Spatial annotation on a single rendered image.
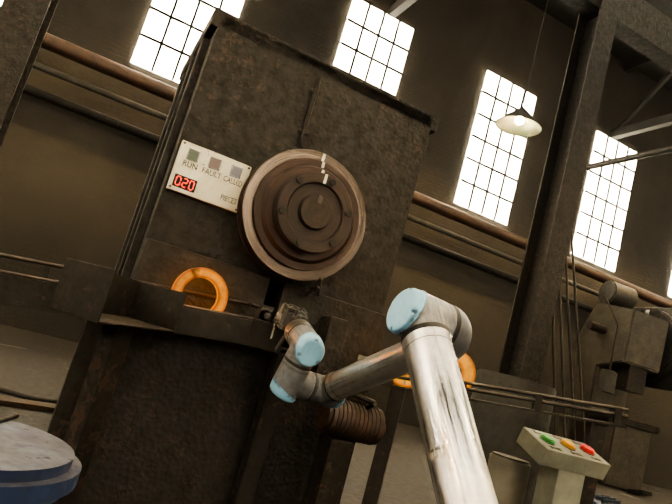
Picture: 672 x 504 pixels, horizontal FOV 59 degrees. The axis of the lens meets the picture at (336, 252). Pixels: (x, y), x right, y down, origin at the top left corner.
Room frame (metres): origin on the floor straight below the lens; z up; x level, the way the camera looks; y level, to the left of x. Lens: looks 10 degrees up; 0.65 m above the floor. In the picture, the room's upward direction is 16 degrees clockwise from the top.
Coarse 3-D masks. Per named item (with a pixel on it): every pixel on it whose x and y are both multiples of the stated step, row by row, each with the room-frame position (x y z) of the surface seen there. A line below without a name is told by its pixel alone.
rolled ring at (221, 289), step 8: (184, 272) 1.97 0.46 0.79; (192, 272) 1.98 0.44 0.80; (200, 272) 1.99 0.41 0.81; (208, 272) 2.00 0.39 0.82; (216, 272) 2.01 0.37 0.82; (176, 280) 1.96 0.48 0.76; (184, 280) 1.97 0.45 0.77; (216, 280) 2.01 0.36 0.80; (176, 288) 1.96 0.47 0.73; (216, 288) 2.03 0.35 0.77; (224, 288) 2.02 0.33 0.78; (224, 296) 2.03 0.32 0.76; (216, 304) 2.02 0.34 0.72; (224, 304) 2.03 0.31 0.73
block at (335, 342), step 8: (320, 320) 2.23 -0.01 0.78; (328, 320) 2.16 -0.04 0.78; (336, 320) 2.16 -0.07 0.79; (344, 320) 2.17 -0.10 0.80; (320, 328) 2.21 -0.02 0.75; (328, 328) 2.15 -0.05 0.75; (336, 328) 2.16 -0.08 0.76; (344, 328) 2.17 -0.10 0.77; (320, 336) 2.19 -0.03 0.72; (328, 336) 2.15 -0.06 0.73; (336, 336) 2.16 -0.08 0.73; (344, 336) 2.18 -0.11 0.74; (328, 344) 2.16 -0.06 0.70; (336, 344) 2.17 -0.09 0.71; (328, 352) 2.16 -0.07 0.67; (336, 352) 2.17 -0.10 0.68; (328, 360) 2.16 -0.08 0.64; (336, 360) 2.17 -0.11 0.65; (312, 368) 2.18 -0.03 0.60; (320, 368) 2.15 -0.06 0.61; (328, 368) 2.16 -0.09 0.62; (336, 368) 2.18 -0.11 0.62
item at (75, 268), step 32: (64, 288) 1.60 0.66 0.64; (96, 288) 1.53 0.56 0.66; (128, 288) 1.80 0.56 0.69; (160, 288) 1.78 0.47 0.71; (96, 320) 1.51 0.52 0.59; (128, 320) 1.72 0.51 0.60; (160, 320) 1.76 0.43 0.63; (96, 352) 1.67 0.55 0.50; (96, 384) 1.65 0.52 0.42; (96, 416) 1.67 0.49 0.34
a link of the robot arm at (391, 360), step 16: (464, 320) 1.42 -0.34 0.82; (464, 336) 1.42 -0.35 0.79; (384, 352) 1.66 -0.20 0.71; (400, 352) 1.60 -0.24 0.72; (464, 352) 1.48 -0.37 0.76; (352, 368) 1.76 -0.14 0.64; (368, 368) 1.70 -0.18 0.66; (384, 368) 1.65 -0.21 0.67; (400, 368) 1.62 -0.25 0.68; (320, 384) 1.87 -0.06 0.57; (336, 384) 1.81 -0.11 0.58; (352, 384) 1.77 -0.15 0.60; (368, 384) 1.73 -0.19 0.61; (320, 400) 1.88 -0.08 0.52; (336, 400) 1.86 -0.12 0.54
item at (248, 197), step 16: (272, 160) 2.01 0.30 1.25; (320, 160) 2.08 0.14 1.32; (336, 160) 2.10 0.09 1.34; (256, 176) 2.00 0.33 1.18; (352, 176) 2.13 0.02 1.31; (240, 208) 2.05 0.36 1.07; (256, 240) 2.02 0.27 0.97; (256, 256) 2.09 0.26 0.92; (352, 256) 2.16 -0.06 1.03; (288, 272) 2.08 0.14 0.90; (304, 272) 2.10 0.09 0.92; (320, 272) 2.12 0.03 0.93
